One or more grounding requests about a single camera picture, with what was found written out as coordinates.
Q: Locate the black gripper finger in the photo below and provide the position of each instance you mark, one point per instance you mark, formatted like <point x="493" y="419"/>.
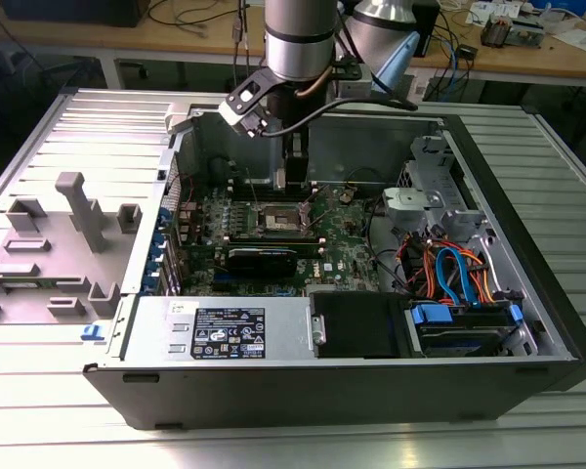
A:
<point x="297" y="171"/>

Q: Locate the silver CPU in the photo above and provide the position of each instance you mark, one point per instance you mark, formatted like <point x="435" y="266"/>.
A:
<point x="280" y="179"/>

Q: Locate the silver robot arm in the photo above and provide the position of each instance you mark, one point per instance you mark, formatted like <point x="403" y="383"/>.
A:
<point x="300" y="44"/>

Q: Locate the CPU socket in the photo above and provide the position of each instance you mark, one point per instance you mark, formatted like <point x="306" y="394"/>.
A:
<point x="280" y="220"/>

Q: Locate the RAM slot with white clips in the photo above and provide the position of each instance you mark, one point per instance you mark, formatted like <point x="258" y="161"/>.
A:
<point x="241" y="191"/>
<point x="241" y="182"/>

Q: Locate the RAM slot with black clips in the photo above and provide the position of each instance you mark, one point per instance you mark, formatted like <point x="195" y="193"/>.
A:
<point x="241" y="196"/>
<point x="241" y="186"/>

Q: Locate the blue slot latch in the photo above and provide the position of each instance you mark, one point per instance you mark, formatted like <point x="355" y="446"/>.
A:
<point x="158" y="241"/>
<point x="163" y="217"/>
<point x="151" y="285"/>
<point x="154" y="265"/>

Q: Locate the coin cell battery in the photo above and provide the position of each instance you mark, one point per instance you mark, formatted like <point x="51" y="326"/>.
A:
<point x="346" y="197"/>

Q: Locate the green motherboard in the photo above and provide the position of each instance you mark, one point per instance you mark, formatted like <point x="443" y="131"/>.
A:
<point x="344" y="254"/>

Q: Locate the black graphics card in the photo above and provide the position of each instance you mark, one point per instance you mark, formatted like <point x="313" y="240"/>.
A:
<point x="259" y="264"/>

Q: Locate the beige case latch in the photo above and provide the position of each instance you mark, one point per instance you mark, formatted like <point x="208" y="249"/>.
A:
<point x="178" y="117"/>

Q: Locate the silver drive cage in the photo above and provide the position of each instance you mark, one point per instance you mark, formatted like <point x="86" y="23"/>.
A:
<point x="430" y="166"/>

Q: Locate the black computer tower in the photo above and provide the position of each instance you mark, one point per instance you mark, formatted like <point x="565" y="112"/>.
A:
<point x="427" y="34"/>

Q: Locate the small black box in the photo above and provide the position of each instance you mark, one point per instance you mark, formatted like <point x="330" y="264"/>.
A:
<point x="467" y="52"/>

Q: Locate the hard disk in blue carrier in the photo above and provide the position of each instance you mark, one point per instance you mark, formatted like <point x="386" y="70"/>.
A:
<point x="432" y="313"/>

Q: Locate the wooden desk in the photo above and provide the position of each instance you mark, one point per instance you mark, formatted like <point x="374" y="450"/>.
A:
<point x="102" y="34"/>

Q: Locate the silver power supply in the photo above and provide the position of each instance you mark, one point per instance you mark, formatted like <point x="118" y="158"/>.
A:
<point x="151" y="327"/>

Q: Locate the copper coil transformer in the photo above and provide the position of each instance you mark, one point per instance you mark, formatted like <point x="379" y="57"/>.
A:
<point x="495" y="31"/>

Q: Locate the printed paper cards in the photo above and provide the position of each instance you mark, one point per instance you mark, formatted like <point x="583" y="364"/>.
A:
<point x="488" y="12"/>

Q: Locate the black PC case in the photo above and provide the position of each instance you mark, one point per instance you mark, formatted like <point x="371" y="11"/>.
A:
<point x="273" y="396"/>

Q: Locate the flat black box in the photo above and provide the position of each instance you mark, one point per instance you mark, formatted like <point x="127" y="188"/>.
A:
<point x="78" y="12"/>

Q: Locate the grey electronic device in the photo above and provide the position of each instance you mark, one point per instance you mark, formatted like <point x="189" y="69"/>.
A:
<point x="530" y="31"/>

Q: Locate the small blue clip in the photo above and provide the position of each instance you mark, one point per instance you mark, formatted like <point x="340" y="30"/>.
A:
<point x="90" y="334"/>

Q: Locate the grey parts rack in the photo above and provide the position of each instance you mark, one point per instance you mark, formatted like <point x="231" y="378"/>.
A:
<point x="54" y="273"/>

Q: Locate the white paper sheet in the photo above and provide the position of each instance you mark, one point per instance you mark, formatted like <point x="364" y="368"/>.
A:
<point x="578" y="39"/>

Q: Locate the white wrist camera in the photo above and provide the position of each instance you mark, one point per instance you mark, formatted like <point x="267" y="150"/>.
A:
<point x="234" y="115"/>

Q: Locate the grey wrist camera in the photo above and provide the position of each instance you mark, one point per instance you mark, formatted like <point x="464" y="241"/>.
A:
<point x="354" y="88"/>

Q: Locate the silver metal bracket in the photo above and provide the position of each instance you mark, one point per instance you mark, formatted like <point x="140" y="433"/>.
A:
<point x="410" y="198"/>

